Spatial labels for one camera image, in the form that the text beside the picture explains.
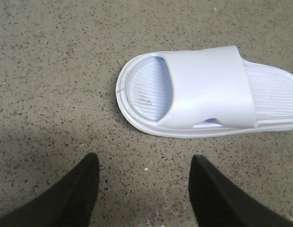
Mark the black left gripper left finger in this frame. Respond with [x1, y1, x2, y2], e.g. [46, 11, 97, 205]
[0, 153, 99, 227]

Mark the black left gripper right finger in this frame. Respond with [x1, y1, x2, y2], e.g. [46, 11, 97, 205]
[189, 155, 293, 227]

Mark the light blue slipper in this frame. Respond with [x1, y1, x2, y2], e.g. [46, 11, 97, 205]
[115, 46, 293, 138]

